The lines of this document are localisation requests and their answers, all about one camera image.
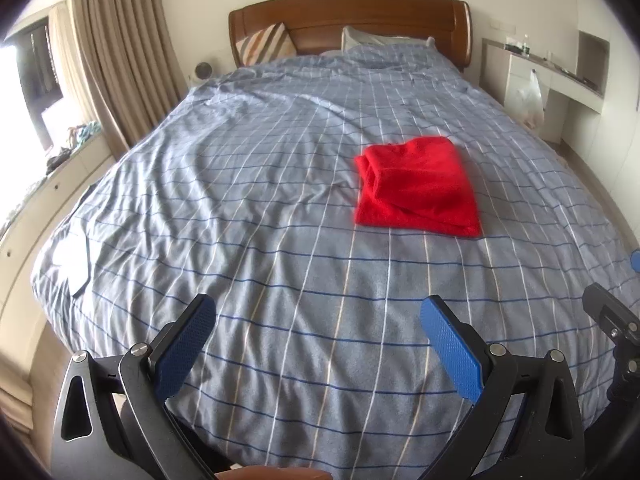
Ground window sill cabinet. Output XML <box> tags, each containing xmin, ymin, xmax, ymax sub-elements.
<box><xmin>1</xmin><ymin>133</ymin><xmax>115</xmax><ymax>375</ymax></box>

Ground white pillow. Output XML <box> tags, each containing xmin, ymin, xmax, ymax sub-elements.
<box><xmin>341</xmin><ymin>26</ymin><xmax>436</xmax><ymax>52</ymax></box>

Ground small round bedside speaker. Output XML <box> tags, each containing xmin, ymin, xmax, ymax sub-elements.
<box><xmin>193</xmin><ymin>62</ymin><xmax>214</xmax><ymax>81</ymax></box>

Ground wooden headboard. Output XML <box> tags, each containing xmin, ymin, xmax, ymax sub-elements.
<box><xmin>229</xmin><ymin>0</ymin><xmax>473</xmax><ymax>70</ymax></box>

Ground red knit sweater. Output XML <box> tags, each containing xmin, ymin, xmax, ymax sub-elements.
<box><xmin>354</xmin><ymin>136</ymin><xmax>482</xmax><ymax>237</ymax></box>

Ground person's left hand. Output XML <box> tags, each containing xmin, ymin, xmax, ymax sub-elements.
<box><xmin>215</xmin><ymin>466</ymin><xmax>333</xmax><ymax>480</ymax></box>

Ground striped cushion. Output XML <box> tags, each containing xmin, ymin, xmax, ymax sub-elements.
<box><xmin>235</xmin><ymin>23</ymin><xmax>298</xmax><ymax>66</ymax></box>

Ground white desk unit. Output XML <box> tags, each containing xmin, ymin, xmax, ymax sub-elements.
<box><xmin>480</xmin><ymin>32</ymin><xmax>610</xmax><ymax>145</ymax></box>

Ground white plastic bag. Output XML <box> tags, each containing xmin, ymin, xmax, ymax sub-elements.
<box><xmin>516</xmin><ymin>70</ymin><xmax>544</xmax><ymax>131</ymax></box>

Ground beige curtain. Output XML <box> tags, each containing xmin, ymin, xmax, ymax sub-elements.
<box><xmin>72</xmin><ymin>0</ymin><xmax>188</xmax><ymax>158</ymax></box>

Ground blue grey checked duvet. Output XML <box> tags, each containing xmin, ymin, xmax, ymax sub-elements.
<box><xmin>32</xmin><ymin>44</ymin><xmax>639</xmax><ymax>479</ymax></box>

